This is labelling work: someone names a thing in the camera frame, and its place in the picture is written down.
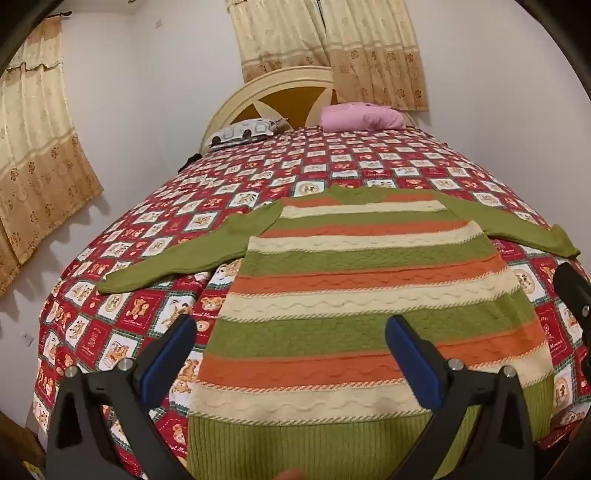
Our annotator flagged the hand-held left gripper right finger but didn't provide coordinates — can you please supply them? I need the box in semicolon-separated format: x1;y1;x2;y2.
385;315;550;480

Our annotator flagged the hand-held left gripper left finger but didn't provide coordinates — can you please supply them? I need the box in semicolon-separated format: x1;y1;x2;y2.
44;315;199;480

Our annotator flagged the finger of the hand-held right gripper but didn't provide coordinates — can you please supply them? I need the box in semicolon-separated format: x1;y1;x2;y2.
553;263;591;352

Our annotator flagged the green orange cream striped sweater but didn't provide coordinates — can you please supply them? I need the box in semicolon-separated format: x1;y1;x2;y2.
96;185;581;480

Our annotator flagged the red checkered bear print blanket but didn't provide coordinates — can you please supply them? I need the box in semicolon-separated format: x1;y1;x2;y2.
31;124;591;478

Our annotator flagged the brown wooden furniture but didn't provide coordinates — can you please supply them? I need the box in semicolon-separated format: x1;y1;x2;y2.
0;410;48;480

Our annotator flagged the beige floral side curtain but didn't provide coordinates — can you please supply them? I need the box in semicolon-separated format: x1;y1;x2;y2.
0;16;105;296

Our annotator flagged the white black print pillow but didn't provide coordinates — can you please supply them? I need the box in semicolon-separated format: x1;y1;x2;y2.
204;117;291;149

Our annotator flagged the pink pillow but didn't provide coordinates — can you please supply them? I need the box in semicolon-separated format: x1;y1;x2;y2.
321;103;407;132

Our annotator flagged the cream and brown bed headboard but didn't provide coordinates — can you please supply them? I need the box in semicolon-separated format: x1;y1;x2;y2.
199;65;416;155

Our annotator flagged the beige floral curtain panel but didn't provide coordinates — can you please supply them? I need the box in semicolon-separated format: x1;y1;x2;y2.
318;0;428;112
225;0;340;85

